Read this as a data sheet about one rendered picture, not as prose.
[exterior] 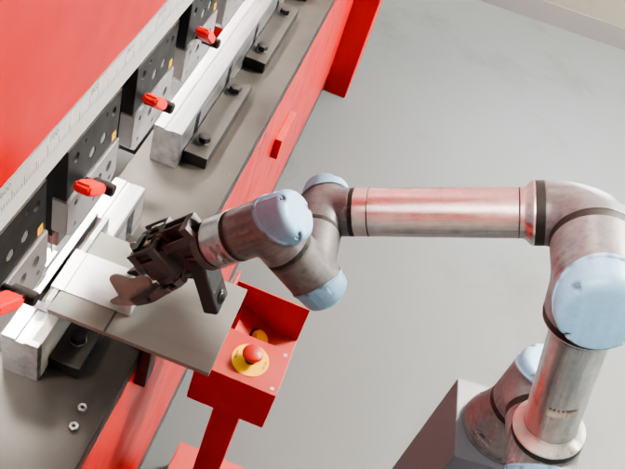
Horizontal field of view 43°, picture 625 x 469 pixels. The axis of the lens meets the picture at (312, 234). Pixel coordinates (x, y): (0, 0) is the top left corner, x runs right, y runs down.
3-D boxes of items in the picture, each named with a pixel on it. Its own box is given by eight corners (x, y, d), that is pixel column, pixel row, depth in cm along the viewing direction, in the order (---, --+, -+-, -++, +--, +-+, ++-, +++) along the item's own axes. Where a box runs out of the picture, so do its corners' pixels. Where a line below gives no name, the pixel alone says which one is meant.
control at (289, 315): (261, 428, 153) (283, 379, 140) (186, 396, 153) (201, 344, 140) (292, 351, 167) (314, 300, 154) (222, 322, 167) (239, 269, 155)
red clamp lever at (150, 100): (162, 97, 108) (176, 103, 118) (134, 86, 108) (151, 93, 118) (157, 109, 108) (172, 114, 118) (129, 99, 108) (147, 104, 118)
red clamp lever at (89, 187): (95, 185, 94) (118, 184, 104) (63, 172, 94) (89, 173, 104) (90, 199, 94) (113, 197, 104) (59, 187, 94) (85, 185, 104)
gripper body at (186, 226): (142, 225, 119) (200, 202, 112) (179, 264, 123) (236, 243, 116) (122, 261, 113) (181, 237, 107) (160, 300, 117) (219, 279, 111)
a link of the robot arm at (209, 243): (259, 236, 114) (242, 275, 108) (235, 245, 117) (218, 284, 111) (228, 199, 111) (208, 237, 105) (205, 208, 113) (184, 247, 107)
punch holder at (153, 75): (129, 157, 119) (140, 69, 108) (77, 137, 119) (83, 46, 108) (167, 104, 130) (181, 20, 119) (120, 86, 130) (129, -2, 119)
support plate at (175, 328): (207, 377, 119) (209, 373, 118) (46, 313, 119) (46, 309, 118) (246, 292, 132) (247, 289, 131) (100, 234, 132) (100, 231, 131)
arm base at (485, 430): (534, 407, 159) (557, 381, 152) (537, 474, 149) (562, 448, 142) (464, 385, 158) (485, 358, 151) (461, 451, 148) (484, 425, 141)
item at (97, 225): (50, 313, 121) (50, 301, 119) (32, 305, 121) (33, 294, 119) (108, 229, 136) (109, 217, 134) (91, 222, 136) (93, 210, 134)
